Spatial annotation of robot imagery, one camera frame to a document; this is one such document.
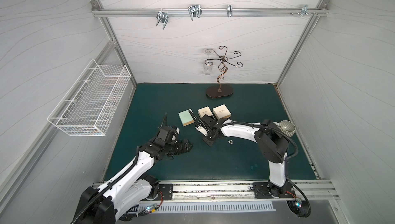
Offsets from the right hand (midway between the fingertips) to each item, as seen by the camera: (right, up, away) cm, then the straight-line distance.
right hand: (207, 137), depth 92 cm
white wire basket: (-55, +20, -24) cm, 63 cm away
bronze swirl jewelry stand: (+6, +29, +23) cm, 38 cm away
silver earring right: (+14, -2, -2) cm, 14 cm away
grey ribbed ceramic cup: (+50, +6, +2) cm, 51 cm away
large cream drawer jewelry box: (+10, +15, +9) cm, 20 cm away
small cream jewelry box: (-1, +16, +9) cm, 18 cm away
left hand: (-11, -2, -12) cm, 17 cm away
